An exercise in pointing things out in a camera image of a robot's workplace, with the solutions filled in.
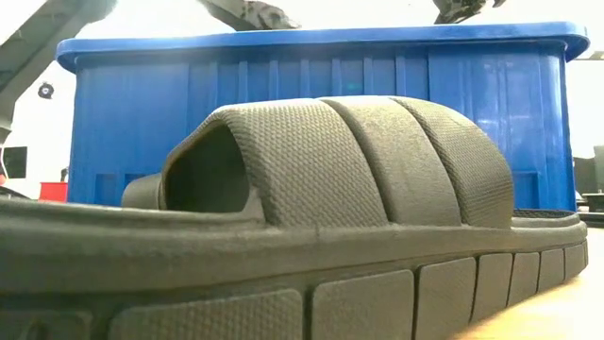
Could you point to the blue plastic bin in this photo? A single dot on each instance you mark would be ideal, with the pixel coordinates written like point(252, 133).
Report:
point(141, 118)

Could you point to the red plastic bin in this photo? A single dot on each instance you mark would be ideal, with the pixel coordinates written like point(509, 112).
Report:
point(53, 192)

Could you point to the black round knob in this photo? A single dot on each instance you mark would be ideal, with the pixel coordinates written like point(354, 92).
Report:
point(45, 90)

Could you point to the black monitor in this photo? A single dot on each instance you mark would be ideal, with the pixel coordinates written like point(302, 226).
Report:
point(14, 163)

